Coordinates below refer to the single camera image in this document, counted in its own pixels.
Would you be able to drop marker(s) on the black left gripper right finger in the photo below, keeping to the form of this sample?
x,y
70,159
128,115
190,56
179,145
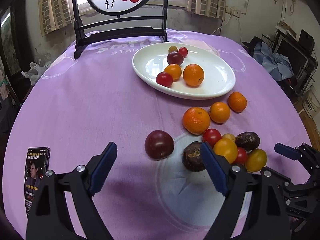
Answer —
x,y
266,218

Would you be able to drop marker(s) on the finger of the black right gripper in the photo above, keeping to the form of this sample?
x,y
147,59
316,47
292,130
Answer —
x,y
296,200
305,154

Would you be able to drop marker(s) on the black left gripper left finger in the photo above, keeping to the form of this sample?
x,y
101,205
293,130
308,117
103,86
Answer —
x,y
49,217

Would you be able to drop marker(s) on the dark brown water chestnut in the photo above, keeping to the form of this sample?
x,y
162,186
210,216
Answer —
x,y
192,159
247,140

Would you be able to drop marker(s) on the small red cherry tomato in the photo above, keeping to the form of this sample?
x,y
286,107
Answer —
x,y
183,51

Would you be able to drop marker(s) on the white bucket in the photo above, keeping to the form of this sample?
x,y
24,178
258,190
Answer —
x,y
311,102

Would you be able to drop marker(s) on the pale yellow small fruit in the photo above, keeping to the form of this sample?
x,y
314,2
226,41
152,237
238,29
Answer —
x,y
229,136

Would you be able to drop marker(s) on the blue cloth pile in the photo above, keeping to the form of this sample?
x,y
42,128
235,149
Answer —
x,y
277,65

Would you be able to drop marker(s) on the black monitor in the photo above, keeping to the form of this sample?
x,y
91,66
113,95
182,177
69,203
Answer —
x,y
300,59

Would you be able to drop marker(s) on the purple printed tablecloth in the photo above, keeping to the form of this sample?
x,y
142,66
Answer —
x,y
79,106

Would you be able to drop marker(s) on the white oval plate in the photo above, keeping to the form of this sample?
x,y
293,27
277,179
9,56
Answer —
x,y
218,79

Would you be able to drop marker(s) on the orange tangerine on plate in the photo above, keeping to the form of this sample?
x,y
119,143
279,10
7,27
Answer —
x,y
193,75

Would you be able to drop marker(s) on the white plastic bag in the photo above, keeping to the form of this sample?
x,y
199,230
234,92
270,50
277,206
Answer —
x,y
34,73

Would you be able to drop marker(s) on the olive green small fruit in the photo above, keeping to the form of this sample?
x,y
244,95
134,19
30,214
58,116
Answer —
x,y
172,49

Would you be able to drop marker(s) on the left beige curtain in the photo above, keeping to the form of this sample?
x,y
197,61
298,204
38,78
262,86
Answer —
x,y
54,15

